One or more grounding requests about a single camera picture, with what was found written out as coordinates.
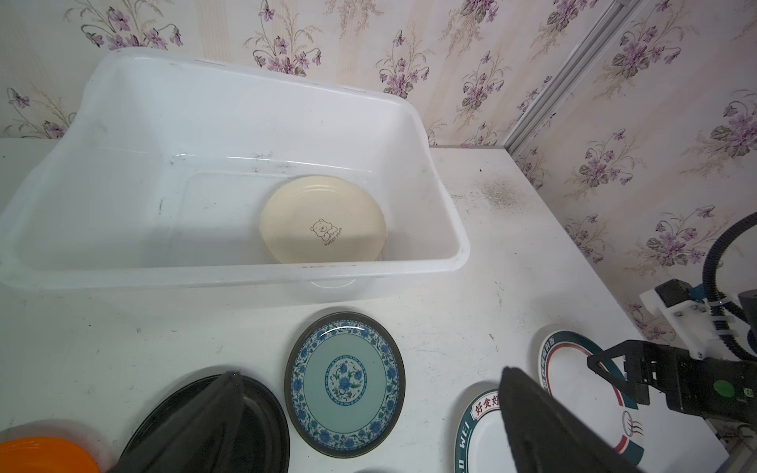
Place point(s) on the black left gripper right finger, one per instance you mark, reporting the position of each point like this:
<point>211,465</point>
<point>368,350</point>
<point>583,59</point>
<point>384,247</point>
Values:
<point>544,436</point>

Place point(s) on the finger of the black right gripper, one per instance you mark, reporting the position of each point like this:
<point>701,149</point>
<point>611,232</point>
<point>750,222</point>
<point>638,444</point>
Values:
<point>623,365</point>

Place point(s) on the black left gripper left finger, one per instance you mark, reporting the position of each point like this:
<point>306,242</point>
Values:
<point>198,438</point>

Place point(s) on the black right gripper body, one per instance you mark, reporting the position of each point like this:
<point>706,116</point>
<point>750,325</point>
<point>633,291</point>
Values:
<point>709,388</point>

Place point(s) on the white plate green red rim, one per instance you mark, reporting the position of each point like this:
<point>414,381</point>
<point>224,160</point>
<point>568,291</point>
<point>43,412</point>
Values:
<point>612,415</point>

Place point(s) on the cream bear plate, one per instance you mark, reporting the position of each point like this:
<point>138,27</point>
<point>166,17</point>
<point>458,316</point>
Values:
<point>320,219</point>

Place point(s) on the white plastic bin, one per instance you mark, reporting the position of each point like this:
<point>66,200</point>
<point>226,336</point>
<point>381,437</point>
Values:
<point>160,180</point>

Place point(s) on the black plate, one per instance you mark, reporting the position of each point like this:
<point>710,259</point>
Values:
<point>262,443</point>

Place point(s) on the white plate green lettered rim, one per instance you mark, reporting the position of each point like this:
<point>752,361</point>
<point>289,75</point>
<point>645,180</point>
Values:
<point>481,442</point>

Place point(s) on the teal blue floral plate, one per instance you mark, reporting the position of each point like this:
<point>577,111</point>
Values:
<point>345,384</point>

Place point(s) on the orange plate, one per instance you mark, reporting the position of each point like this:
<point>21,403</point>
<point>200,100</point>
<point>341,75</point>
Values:
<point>45,454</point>

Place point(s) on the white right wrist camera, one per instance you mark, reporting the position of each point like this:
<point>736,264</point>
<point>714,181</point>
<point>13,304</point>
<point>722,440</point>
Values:
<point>690,320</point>

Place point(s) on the aluminium frame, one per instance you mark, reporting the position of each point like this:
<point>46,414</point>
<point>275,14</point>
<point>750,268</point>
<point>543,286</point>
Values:
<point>583,55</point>

